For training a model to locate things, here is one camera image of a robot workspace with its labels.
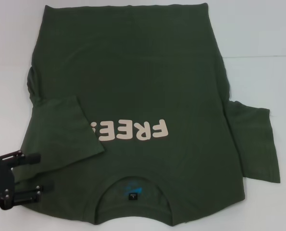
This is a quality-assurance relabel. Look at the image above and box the dark green FREE t-shirt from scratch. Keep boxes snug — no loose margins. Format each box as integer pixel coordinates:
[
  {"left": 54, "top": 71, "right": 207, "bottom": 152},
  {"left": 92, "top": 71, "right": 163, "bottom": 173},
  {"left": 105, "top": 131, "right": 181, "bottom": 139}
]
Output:
[{"left": 12, "top": 2, "right": 282, "bottom": 218}]

